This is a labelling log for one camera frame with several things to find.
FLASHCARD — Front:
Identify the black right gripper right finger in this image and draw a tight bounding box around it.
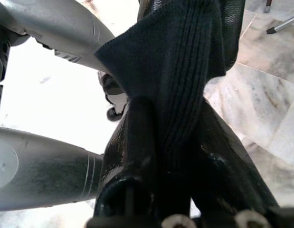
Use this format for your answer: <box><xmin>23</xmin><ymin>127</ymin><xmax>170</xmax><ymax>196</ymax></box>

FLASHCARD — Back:
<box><xmin>191</xmin><ymin>101</ymin><xmax>280</xmax><ymax>216</ymax></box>

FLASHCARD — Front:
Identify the black jacket with ribbed cuffs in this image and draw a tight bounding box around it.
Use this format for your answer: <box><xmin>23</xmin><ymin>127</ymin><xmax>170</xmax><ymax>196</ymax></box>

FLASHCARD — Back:
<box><xmin>94</xmin><ymin>0</ymin><xmax>246</xmax><ymax>214</ymax></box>

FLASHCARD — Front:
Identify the chrome clothes rack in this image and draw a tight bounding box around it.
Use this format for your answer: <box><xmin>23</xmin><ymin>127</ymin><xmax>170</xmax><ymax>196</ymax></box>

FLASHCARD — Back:
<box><xmin>266</xmin><ymin>13</ymin><xmax>294</xmax><ymax>35</ymax></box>

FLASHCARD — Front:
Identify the silver robot right leg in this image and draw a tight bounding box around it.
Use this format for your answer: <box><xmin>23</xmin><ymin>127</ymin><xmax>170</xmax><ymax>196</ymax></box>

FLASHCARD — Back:
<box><xmin>0</xmin><ymin>127</ymin><xmax>106</xmax><ymax>212</ymax></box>

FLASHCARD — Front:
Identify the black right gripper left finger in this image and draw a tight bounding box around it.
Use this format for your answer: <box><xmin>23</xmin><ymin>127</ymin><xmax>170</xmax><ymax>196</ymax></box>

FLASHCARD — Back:
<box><xmin>93</xmin><ymin>95</ymin><xmax>162</xmax><ymax>218</ymax></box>

